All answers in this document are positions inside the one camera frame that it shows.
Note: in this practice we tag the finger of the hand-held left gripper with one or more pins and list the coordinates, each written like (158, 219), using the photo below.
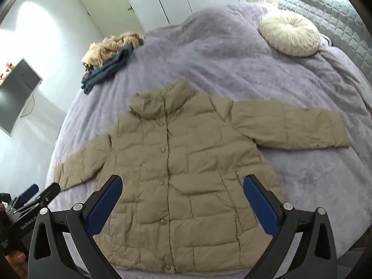
(29, 192)
(50, 192)

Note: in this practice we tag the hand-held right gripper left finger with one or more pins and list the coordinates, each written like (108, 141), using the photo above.
(104, 200)

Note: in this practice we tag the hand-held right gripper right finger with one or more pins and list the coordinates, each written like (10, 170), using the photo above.
(260, 200)

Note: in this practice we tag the khaki puffer jacket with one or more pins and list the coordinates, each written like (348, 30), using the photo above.
(189, 151)

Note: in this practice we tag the person's left hand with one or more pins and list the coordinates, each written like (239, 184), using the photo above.
(18, 263)

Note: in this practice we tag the white desk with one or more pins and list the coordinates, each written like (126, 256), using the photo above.
(43, 104)

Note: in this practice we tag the computer monitor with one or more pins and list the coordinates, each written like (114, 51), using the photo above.
(16, 93)

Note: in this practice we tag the small orange figurine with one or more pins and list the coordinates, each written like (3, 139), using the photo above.
(7, 68)

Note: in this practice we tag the dark blue garment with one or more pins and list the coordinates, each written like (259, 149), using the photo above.
(106, 69)

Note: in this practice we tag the purple fuzzy blanket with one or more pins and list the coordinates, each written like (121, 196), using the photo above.
(218, 58)

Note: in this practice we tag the beige knitted garment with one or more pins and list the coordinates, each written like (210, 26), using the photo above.
(107, 49)

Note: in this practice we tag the round cream pleated cushion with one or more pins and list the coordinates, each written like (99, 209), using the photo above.
(289, 33)

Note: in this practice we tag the white door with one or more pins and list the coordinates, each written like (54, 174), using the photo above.
(107, 3)

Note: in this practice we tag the grey quilted headboard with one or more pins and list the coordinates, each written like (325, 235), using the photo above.
(334, 14)

